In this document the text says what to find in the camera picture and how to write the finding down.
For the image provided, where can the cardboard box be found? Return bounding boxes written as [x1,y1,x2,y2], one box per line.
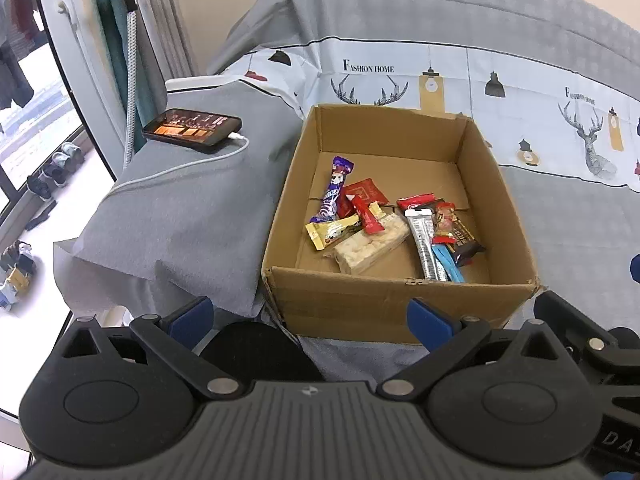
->
[260,103,543,345]

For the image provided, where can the purple snack packet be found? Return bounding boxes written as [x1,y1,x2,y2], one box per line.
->
[309,155,356,224]

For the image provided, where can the teal cloth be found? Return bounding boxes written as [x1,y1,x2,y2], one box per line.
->
[86,0,170,132]

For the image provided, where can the long silver snack packet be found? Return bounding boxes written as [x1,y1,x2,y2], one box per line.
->
[403,207,451,282]

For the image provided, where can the blue stick packet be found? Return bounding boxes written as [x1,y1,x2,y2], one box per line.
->
[430,243,466,284]

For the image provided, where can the white window frame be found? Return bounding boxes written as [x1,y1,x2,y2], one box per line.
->
[36,0,127,173]

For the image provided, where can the black smartphone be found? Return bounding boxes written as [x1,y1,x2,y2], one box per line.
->
[141,107,244,155]

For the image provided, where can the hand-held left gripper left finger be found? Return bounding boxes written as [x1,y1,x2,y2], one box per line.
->
[50,296,246,403]

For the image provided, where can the grey pillow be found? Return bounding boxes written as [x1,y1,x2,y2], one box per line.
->
[52,79,307,322]

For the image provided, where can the hanging dark clothes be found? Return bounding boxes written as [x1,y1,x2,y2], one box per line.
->
[0,0,37,112]

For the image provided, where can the white charging cable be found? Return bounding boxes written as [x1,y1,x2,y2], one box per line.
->
[106,132,250,202]

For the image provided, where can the grey curtain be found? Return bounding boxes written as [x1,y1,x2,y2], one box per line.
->
[132,0,200,111]

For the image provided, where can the red square snack packet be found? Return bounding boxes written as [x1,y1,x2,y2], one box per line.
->
[337,177,389,216]

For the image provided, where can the yellow snack packet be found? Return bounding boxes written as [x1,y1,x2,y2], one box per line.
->
[304,213,364,252]

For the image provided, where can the dark brown chocolate bar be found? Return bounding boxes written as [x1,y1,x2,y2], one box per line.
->
[432,201,487,267]

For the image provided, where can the printed grey bed sheet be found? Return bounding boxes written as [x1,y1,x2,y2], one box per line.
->
[52,0,640,386]

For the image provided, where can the yellow white slippers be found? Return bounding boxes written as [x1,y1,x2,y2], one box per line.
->
[0,239,39,312]

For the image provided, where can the garment steamer hose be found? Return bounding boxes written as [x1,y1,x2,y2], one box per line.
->
[122,9,139,172]

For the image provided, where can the row of shoes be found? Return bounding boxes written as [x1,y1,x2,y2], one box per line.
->
[25,141,87,202]

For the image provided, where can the white nougat bar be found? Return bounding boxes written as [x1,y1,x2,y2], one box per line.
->
[332,212,411,275]

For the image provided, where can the red stick packet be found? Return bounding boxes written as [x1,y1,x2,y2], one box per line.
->
[351,197,386,235]

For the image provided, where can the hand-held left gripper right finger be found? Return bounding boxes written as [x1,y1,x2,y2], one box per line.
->
[375,297,586,403]

